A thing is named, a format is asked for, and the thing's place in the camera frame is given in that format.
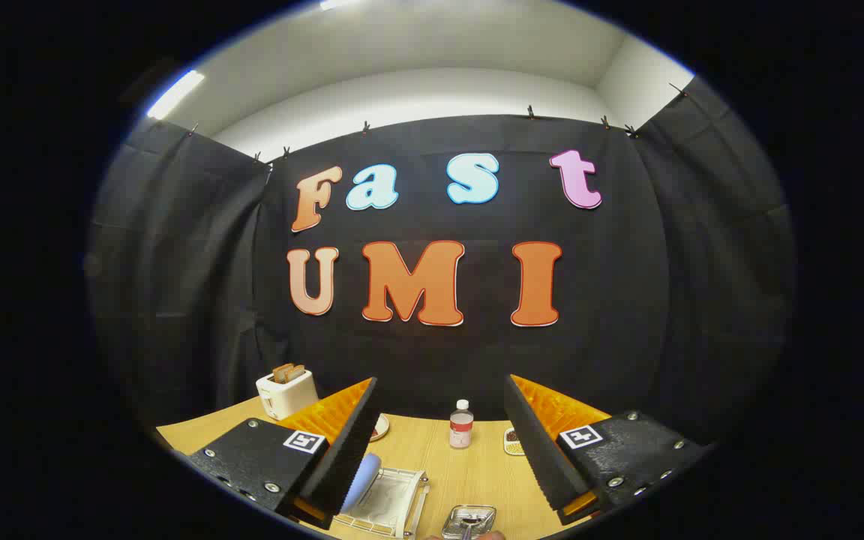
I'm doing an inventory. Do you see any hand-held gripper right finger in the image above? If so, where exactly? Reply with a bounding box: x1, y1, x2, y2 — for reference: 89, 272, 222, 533
505, 373, 710, 526

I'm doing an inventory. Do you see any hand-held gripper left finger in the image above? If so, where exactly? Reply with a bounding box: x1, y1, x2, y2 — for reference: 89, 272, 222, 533
188, 377, 382, 530

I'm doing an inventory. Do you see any blue plate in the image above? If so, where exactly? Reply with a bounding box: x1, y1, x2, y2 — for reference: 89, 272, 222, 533
340, 452, 383, 515

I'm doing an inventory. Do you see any white wire dish rack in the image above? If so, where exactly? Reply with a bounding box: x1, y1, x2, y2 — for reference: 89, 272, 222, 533
331, 465, 431, 539

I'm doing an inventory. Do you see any metal wire basket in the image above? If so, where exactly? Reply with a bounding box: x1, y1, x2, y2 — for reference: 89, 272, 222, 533
442, 505, 497, 539

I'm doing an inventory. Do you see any clear plastic bottle red label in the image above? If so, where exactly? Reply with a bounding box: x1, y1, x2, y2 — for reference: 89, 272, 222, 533
449, 400, 475, 449

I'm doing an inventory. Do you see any white toaster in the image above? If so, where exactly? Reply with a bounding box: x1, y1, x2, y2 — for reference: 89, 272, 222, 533
256, 369, 320, 421

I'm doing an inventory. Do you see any black backdrop cloth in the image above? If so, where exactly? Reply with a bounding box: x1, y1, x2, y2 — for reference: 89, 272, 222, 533
87, 75, 797, 451

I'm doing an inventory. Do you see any ceiling light strip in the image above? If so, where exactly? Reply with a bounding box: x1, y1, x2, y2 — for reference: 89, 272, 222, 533
147, 70, 206, 119

